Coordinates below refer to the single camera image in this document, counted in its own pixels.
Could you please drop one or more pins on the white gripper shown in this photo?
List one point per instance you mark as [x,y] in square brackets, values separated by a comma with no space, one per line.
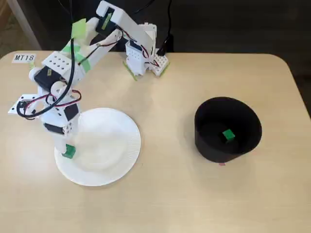
[54,127]

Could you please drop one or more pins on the green cube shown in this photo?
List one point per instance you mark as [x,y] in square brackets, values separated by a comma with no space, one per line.
[70,151]
[229,135]

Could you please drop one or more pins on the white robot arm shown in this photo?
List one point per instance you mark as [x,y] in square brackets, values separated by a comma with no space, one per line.
[131,26]

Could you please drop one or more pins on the black pot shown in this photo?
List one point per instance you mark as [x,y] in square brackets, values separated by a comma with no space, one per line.
[209,150]

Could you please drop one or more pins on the white paper plate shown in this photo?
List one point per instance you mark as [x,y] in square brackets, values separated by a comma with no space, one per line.
[107,150]

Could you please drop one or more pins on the white MT18 label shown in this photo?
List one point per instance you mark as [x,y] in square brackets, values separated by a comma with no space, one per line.
[23,58]

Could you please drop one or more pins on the white metal pole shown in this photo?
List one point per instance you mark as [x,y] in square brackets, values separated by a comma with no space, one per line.
[24,24]

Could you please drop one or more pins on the pink tape piece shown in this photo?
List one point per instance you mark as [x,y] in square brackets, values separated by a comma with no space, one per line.
[222,164]

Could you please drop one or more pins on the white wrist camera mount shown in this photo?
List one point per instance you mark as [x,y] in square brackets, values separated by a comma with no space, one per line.
[17,105]

